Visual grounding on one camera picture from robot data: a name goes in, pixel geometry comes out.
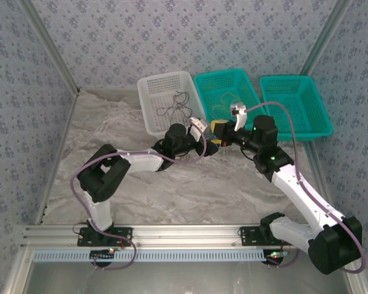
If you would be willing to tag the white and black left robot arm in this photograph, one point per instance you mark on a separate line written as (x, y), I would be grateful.
(99, 211)

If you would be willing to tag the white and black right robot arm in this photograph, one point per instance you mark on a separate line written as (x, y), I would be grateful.
(303, 193)

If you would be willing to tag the teal plastic basket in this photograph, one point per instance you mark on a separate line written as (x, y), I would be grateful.
(306, 101)
(211, 82)

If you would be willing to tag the white plastic basket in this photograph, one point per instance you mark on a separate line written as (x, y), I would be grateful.
(171, 88)

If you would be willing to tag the small circuit board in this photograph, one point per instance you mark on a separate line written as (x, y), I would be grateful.
(276, 257)
(102, 255)

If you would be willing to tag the grey metal sheet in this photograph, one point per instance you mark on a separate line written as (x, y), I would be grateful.
(184, 278)

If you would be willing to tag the aluminium mounting rail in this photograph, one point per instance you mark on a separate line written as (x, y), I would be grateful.
(184, 235)

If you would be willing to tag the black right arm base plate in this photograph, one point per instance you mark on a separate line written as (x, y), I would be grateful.
(248, 237)

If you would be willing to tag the aluminium frame post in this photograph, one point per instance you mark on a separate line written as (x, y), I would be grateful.
(325, 36)
(49, 43)

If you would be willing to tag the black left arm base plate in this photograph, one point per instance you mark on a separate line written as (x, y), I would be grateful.
(86, 242)

